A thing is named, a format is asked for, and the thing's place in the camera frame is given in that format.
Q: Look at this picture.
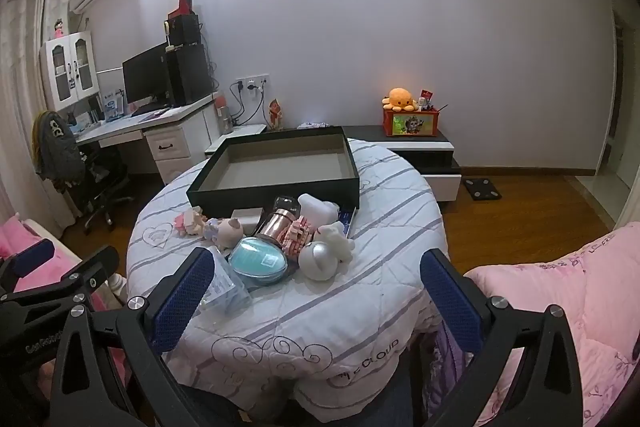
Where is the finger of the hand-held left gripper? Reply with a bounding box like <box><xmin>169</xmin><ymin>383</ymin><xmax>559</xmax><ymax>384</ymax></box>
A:
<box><xmin>14</xmin><ymin>246</ymin><xmax>120</xmax><ymax>309</ymax></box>
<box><xmin>0</xmin><ymin>238</ymin><xmax>57</xmax><ymax>290</ymax></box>

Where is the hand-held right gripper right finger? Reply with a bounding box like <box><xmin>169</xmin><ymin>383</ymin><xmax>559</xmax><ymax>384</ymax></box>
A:
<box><xmin>419</xmin><ymin>249</ymin><xmax>585</xmax><ymax>427</ymax></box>

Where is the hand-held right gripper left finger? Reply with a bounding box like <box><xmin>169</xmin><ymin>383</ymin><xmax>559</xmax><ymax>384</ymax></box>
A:
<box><xmin>49</xmin><ymin>248</ymin><xmax>216</xmax><ymax>427</ymax></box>

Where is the clear plastic box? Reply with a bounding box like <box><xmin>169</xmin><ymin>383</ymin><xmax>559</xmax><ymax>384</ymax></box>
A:
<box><xmin>200</xmin><ymin>247</ymin><xmax>252</xmax><ymax>313</ymax></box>

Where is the small pink doll figurine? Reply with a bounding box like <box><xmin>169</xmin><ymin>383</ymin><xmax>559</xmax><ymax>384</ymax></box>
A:
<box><xmin>174</xmin><ymin>207</ymin><xmax>207</xmax><ymax>239</ymax></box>

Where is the beige pig doll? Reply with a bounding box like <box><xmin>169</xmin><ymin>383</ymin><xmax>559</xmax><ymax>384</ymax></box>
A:
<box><xmin>205</xmin><ymin>217</ymin><xmax>245</xmax><ymax>252</ymax></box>

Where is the teal egg-shaped case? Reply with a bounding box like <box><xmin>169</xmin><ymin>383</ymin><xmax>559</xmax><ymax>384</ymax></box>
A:
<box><xmin>227</xmin><ymin>237</ymin><xmax>291</xmax><ymax>290</ymax></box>

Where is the pink round toy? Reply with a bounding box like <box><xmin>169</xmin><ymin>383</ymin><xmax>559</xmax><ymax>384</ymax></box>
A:
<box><xmin>281</xmin><ymin>216</ymin><xmax>315</xmax><ymax>258</ymax></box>

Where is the blue pen box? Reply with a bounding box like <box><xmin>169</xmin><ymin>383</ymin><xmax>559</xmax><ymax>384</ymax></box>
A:
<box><xmin>337</xmin><ymin>207</ymin><xmax>358</xmax><ymax>240</ymax></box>

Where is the white cat figurine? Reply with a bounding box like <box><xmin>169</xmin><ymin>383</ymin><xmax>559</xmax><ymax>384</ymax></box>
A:
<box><xmin>315</xmin><ymin>223</ymin><xmax>356</xmax><ymax>264</ymax></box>

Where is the white round night light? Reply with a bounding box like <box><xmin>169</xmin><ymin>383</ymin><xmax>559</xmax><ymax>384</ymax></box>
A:
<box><xmin>298</xmin><ymin>241</ymin><xmax>337</xmax><ymax>281</ymax></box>

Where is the black cardboard tray box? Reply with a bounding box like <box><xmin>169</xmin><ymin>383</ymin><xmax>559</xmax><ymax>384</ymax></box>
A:
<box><xmin>186</xmin><ymin>127</ymin><xmax>361</xmax><ymax>219</ymax></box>

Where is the pink bedsheet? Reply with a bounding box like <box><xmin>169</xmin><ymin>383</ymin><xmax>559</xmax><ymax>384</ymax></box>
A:
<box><xmin>0</xmin><ymin>217</ymin><xmax>128</xmax><ymax>378</ymax></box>

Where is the black office chair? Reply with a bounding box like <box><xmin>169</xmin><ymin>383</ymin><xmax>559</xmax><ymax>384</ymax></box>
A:
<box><xmin>75</xmin><ymin>142</ymin><xmax>135</xmax><ymax>230</ymax></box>

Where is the grey printed jacket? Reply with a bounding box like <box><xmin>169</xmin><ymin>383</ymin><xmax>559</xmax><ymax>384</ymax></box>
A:
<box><xmin>32</xmin><ymin>111</ymin><xmax>87</xmax><ymax>194</ymax></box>

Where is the pink floral quilt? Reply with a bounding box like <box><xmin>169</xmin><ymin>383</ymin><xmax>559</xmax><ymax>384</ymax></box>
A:
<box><xmin>462</xmin><ymin>222</ymin><xmax>640</xmax><ymax>427</ymax></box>

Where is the black bathroom scale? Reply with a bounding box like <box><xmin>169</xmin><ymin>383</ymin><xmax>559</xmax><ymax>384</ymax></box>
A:
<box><xmin>462</xmin><ymin>178</ymin><xmax>502</xmax><ymax>202</ymax></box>

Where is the rose gold bottle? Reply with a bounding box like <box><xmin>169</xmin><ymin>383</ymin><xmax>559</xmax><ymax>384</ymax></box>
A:
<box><xmin>255</xmin><ymin>196</ymin><xmax>301</xmax><ymax>249</ymax></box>

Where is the white desk with drawers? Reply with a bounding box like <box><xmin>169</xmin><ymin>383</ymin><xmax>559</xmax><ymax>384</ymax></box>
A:
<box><xmin>75</xmin><ymin>97</ymin><xmax>223</xmax><ymax>188</ymax></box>

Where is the white power adapter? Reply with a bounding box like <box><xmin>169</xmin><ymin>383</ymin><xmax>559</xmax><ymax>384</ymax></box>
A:
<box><xmin>298</xmin><ymin>193</ymin><xmax>341</xmax><ymax>229</ymax></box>

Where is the blue and white box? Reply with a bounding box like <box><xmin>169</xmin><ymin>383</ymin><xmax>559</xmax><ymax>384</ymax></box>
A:
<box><xmin>102</xmin><ymin>89</ymin><xmax>126</xmax><ymax>122</ymax></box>

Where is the white curtain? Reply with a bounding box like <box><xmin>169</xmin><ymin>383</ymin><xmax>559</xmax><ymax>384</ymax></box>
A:
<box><xmin>0</xmin><ymin>0</ymin><xmax>71</xmax><ymax>228</ymax></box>

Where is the red printed storage box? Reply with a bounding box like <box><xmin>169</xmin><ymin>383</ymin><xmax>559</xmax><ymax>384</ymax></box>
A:
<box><xmin>383</xmin><ymin>107</ymin><xmax>440</xmax><ymax>138</ymax></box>

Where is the bottle with orange cap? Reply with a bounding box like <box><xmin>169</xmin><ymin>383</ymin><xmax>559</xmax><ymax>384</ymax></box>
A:
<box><xmin>216</xmin><ymin>93</ymin><xmax>234</xmax><ymax>135</ymax></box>

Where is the white glass-door cabinet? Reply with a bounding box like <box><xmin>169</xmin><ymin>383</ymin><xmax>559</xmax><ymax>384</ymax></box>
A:
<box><xmin>40</xmin><ymin>31</ymin><xmax>101</xmax><ymax>112</ymax></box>

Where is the black computer monitor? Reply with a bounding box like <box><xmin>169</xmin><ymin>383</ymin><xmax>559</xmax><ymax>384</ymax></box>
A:
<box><xmin>122</xmin><ymin>41</ymin><xmax>171</xmax><ymax>112</ymax></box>

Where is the orange octopus plush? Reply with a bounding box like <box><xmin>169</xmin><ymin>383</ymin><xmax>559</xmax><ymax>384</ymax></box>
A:
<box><xmin>382</xmin><ymin>88</ymin><xmax>420</xmax><ymax>112</ymax></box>

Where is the black computer tower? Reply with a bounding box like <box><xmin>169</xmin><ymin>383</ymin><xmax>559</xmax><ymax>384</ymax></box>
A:
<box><xmin>166</xmin><ymin>43</ymin><xmax>211</xmax><ymax>106</ymax></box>

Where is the black speaker box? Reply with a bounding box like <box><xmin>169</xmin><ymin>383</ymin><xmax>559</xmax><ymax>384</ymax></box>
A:
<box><xmin>162</xmin><ymin>14</ymin><xmax>202</xmax><ymax>46</ymax></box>

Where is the black power cable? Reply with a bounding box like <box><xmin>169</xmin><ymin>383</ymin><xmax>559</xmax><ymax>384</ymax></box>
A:
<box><xmin>229</xmin><ymin>82</ymin><xmax>267</xmax><ymax>128</ymax></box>

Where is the white door frame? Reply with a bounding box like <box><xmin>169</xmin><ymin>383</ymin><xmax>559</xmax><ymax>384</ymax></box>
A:
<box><xmin>595</xmin><ymin>7</ymin><xmax>640</xmax><ymax>233</ymax></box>

